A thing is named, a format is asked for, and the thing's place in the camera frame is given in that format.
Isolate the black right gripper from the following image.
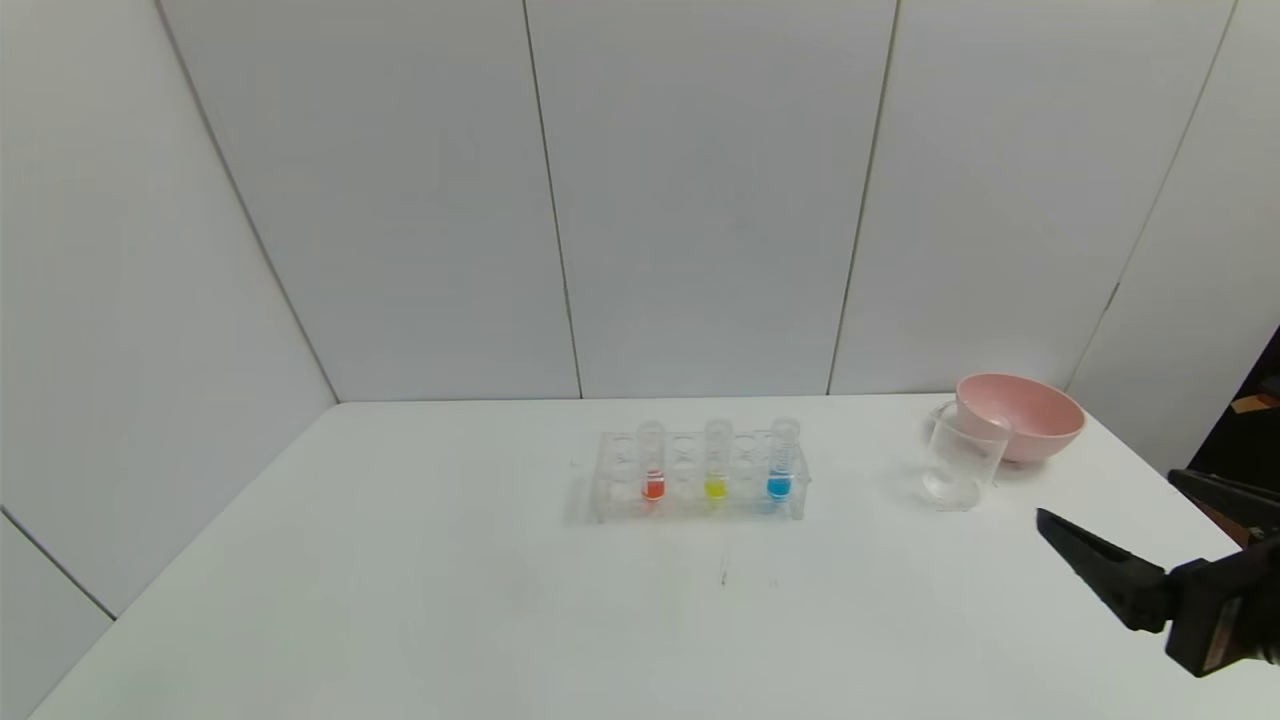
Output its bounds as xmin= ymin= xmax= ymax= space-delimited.
xmin=1035 ymin=506 xmax=1280 ymax=678

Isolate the clear plastic beaker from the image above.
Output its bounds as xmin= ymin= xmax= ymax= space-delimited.
xmin=922 ymin=400 xmax=1012 ymax=512

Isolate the test tube with yellow pigment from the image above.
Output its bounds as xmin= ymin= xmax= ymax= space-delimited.
xmin=703 ymin=418 xmax=733 ymax=503

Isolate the brown cardboard box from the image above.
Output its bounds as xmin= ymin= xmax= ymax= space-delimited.
xmin=1197 ymin=495 xmax=1253 ymax=547

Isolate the test tube with blue pigment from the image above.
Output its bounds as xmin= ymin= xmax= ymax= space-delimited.
xmin=767 ymin=417 xmax=802 ymax=502

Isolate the test tube with red pigment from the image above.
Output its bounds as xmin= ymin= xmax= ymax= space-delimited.
xmin=637 ymin=420 xmax=668 ymax=502

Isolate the clear acrylic test tube rack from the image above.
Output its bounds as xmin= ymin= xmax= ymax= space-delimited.
xmin=590 ymin=430 xmax=809 ymax=523

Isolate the pink bowl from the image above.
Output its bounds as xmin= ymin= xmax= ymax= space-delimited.
xmin=955 ymin=373 xmax=1087 ymax=464

